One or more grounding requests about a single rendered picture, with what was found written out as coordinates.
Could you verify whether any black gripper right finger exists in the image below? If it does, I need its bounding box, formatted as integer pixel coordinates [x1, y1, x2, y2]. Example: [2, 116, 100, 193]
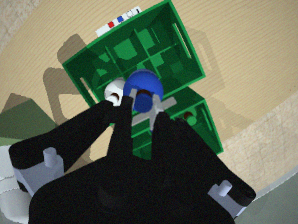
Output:
[149, 94, 256, 219]

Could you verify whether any white bottle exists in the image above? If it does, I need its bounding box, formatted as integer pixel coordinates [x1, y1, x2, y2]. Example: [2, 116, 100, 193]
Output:
[104, 77, 125, 106]

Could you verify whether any white paper pick list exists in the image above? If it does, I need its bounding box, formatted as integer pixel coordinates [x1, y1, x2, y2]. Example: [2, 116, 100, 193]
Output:
[96, 6, 142, 37]

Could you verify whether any green plastic crate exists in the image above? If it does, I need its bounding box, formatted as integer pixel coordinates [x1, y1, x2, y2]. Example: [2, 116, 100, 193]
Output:
[131, 86, 224, 160]
[62, 0, 206, 107]

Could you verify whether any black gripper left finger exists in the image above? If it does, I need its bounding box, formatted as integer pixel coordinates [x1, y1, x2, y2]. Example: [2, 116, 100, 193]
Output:
[8, 88, 137, 209]

